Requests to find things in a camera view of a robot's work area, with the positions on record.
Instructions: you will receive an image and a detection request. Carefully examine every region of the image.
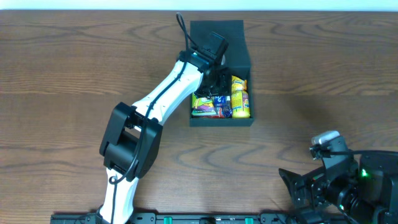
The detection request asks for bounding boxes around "blue Eclipse mint tin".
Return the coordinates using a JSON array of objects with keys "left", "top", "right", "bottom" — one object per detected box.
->
[{"left": 213, "top": 96, "right": 231, "bottom": 107}]

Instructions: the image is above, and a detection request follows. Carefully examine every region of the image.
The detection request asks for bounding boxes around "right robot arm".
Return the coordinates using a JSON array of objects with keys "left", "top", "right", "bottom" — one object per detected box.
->
[{"left": 279, "top": 136, "right": 397, "bottom": 223}]

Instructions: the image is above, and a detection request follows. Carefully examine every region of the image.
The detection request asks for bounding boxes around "yellow Mentos bottle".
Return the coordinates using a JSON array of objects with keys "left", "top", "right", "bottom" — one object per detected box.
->
[{"left": 231, "top": 90, "right": 251, "bottom": 118}]

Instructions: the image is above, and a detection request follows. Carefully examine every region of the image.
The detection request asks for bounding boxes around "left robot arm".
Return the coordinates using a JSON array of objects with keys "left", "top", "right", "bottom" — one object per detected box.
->
[{"left": 96, "top": 32, "right": 228, "bottom": 223}]

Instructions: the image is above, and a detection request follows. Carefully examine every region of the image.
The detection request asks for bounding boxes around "green Pretz snack box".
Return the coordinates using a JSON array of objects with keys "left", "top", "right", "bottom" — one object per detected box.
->
[{"left": 192, "top": 94, "right": 216, "bottom": 116}]

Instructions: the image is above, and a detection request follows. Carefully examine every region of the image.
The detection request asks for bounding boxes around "green Haribo gummy bag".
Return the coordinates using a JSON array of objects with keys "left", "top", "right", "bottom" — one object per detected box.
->
[{"left": 192, "top": 106, "right": 233, "bottom": 118}]

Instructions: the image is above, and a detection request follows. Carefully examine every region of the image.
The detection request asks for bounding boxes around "small orange candy packet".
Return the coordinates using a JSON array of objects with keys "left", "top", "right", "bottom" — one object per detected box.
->
[{"left": 231, "top": 75, "right": 247, "bottom": 92}]

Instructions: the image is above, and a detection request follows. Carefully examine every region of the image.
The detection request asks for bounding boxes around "dark blue chocolate bar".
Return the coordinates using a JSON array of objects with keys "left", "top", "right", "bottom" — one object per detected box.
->
[{"left": 215, "top": 107, "right": 233, "bottom": 118}]

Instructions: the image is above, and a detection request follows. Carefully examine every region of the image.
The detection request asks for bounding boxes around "black gift box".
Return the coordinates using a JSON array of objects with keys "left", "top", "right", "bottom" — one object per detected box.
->
[{"left": 189, "top": 20, "right": 255, "bottom": 127}]

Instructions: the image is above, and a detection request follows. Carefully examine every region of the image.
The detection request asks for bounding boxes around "black mounting rail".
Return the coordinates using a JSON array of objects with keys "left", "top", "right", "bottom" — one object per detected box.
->
[{"left": 50, "top": 211, "right": 357, "bottom": 224}]

